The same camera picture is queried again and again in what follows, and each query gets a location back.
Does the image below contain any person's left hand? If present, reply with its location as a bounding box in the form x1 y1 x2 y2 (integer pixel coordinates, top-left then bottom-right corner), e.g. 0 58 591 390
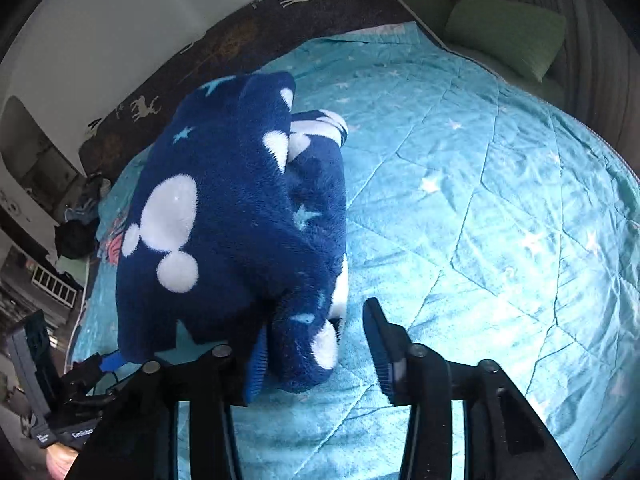
46 443 78 480

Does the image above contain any pink striped small garment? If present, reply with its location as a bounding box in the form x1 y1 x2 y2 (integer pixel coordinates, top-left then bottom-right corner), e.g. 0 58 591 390
101 232 124 266

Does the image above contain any navy fleece star-patterned garment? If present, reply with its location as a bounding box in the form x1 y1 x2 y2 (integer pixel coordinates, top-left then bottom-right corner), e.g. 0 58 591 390
115 72 348 393

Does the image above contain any dark deer-pattern blanket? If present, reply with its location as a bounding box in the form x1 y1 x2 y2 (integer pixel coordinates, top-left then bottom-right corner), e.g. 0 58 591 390
79 0 413 181

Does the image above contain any white wall shelf unit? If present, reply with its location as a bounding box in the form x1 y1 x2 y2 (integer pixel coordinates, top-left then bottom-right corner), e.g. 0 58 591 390
1 96 86 263

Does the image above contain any turquoise star quilt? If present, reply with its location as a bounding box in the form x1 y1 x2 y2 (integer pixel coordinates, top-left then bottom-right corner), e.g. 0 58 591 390
67 20 640 480

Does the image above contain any black bag on floor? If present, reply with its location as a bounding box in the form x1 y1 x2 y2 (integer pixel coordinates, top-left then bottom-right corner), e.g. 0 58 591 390
54 218 100 260

